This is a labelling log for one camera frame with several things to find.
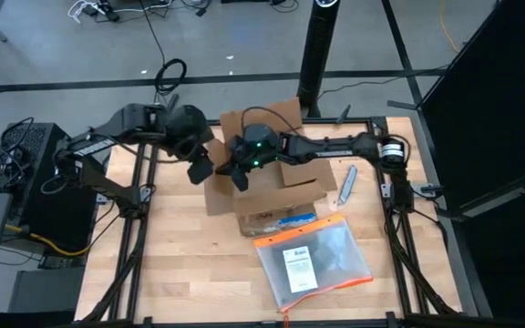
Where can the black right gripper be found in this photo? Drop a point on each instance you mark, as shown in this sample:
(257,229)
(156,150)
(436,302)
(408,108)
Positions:
(253,157)

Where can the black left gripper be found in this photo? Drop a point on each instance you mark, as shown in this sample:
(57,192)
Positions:
(189,148)

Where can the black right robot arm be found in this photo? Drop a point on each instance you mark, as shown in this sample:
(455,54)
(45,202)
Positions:
(335,148)

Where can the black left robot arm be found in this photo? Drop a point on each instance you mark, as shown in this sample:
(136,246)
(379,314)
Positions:
(98,141)

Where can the black partition panel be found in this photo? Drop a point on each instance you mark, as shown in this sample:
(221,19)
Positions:
(495,91)

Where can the dark grey box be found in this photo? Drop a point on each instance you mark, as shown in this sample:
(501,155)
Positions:
(46,291)

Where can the round black bin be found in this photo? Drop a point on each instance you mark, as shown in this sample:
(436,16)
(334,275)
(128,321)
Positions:
(319,54)

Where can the brown cardboard shipping box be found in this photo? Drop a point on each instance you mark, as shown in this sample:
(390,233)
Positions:
(267,191)

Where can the white mesh pouch orange trim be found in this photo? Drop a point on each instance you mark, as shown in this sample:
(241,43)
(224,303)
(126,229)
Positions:
(331,273)

